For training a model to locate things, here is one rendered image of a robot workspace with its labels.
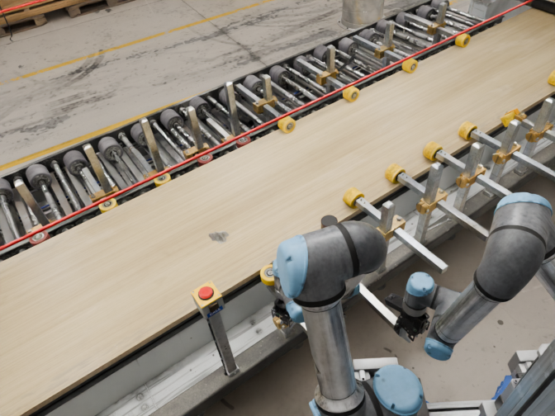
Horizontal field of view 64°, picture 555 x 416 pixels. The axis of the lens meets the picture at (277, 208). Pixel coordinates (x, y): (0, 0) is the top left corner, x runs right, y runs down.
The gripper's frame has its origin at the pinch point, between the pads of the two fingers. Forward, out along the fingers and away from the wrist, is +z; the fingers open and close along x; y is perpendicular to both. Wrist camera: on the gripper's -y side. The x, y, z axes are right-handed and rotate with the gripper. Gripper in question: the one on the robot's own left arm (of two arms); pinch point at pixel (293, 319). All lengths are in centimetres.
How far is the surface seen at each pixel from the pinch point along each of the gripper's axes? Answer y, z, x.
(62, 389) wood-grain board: 61, 2, -52
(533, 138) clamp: -139, -3, 47
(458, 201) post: -96, 10, 29
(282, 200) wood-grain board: -49, 2, -37
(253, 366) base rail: 14.3, 22.3, -10.1
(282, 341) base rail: 0.3, 22.0, -6.4
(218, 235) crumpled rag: -17, 1, -49
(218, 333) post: 21.4, -9.7, -14.9
